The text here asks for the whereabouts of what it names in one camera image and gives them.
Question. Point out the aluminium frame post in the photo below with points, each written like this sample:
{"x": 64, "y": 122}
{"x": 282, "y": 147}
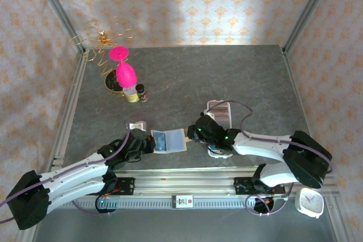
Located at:
{"x": 309, "y": 6}
{"x": 54, "y": 1}

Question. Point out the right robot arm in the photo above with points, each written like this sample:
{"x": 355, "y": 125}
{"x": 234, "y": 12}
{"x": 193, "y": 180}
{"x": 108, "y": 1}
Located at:
{"x": 261, "y": 147}

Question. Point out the stack of credit cards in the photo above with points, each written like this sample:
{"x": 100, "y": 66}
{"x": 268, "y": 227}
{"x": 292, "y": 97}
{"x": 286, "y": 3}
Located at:
{"x": 222, "y": 114}

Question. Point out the small dark bottle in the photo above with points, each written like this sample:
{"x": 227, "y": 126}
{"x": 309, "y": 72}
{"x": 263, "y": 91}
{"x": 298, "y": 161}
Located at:
{"x": 141, "y": 93}

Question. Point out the white alarm clock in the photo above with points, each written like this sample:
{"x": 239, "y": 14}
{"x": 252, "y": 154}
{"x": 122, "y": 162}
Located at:
{"x": 309, "y": 205}

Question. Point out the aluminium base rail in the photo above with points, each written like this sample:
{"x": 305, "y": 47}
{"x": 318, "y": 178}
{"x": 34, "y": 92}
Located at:
{"x": 181, "y": 185}

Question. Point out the pink goblet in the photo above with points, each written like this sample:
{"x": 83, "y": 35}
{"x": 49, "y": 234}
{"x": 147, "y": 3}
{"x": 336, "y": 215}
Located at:
{"x": 126, "y": 74}

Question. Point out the blue credit card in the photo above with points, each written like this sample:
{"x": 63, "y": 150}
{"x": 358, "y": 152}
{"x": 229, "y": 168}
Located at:
{"x": 160, "y": 141}

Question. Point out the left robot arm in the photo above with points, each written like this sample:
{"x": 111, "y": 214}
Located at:
{"x": 79, "y": 171}

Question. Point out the aluminium table side rail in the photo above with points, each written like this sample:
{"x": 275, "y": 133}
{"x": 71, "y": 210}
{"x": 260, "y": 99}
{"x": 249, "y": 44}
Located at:
{"x": 71, "y": 106}
{"x": 297, "y": 97}

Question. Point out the yellow-label bottle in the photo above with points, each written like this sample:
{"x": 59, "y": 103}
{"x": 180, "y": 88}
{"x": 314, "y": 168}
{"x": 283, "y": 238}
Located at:
{"x": 131, "y": 96}

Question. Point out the white number tag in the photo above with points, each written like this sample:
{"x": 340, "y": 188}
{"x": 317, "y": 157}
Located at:
{"x": 183, "y": 202}

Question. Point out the blue VIP card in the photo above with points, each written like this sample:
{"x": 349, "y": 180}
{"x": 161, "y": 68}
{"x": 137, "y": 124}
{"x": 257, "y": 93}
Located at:
{"x": 217, "y": 149}

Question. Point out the white plastic basket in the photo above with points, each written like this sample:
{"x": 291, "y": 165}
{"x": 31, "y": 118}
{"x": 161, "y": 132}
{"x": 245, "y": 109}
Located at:
{"x": 218, "y": 154}

